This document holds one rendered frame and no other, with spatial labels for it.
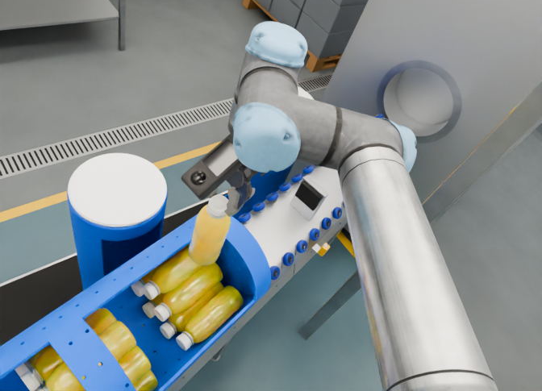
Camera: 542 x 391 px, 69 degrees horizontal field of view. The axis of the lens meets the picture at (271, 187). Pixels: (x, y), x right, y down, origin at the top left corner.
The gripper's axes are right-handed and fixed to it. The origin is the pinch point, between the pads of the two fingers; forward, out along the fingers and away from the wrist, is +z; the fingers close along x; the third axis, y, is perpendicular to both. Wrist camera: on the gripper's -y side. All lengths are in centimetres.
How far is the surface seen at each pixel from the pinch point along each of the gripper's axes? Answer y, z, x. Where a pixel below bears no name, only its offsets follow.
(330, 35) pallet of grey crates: 277, 107, 119
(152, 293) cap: -9.9, 32.5, 4.2
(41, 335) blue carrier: -32.7, 23.3, 7.7
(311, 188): 54, 37, 1
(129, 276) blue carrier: -13.9, 23.1, 7.4
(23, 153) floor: 22, 145, 156
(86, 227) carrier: -7, 46, 35
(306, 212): 55, 49, -2
